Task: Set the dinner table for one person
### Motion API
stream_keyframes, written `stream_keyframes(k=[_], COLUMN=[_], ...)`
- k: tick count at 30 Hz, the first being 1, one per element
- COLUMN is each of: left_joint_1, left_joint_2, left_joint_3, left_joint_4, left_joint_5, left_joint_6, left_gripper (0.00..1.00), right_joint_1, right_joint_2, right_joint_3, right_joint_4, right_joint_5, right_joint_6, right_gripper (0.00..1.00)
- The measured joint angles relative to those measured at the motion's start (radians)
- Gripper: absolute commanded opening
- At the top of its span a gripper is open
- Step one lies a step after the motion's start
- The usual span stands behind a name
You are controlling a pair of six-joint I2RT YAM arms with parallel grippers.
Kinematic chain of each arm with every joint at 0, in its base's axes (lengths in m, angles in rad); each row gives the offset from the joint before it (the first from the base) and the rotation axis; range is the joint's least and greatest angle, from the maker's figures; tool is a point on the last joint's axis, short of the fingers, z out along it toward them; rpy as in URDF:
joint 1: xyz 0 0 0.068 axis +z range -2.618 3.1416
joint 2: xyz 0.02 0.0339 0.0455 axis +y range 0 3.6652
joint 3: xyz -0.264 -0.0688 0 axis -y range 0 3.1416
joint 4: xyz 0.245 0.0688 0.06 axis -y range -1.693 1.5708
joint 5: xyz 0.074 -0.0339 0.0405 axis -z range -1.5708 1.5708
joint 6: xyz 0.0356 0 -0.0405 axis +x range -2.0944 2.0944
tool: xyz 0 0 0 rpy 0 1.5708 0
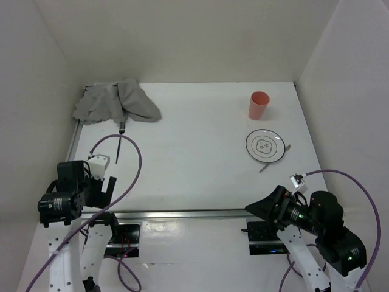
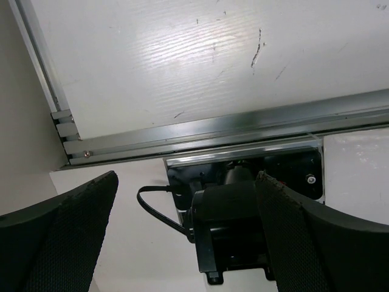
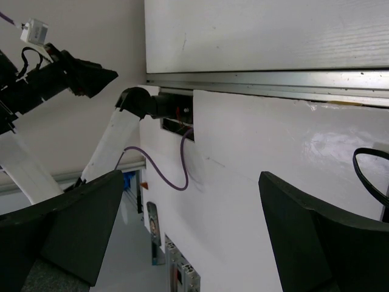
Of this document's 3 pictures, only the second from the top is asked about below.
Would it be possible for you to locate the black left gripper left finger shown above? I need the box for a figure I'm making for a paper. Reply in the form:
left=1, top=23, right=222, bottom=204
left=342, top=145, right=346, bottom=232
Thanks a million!
left=1, top=171, right=119, bottom=291

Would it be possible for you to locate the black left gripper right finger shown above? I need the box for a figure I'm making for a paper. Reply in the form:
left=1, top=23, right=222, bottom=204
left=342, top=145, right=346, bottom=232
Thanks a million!
left=255, top=172, right=388, bottom=291

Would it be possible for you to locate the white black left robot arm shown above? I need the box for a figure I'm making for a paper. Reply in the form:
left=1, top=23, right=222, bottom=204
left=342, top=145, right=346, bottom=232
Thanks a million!
left=1, top=170, right=388, bottom=291

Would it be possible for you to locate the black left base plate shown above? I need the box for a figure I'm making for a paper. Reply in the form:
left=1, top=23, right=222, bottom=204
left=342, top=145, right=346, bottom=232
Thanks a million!
left=165, top=145, right=324, bottom=214

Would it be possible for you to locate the black power cable left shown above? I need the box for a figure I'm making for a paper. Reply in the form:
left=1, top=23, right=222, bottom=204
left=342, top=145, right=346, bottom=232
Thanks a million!
left=136, top=185, right=189, bottom=235

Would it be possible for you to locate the aluminium table frame rail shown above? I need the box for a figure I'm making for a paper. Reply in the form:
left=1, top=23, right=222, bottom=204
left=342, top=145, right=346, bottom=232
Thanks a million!
left=9, top=1, right=388, bottom=166

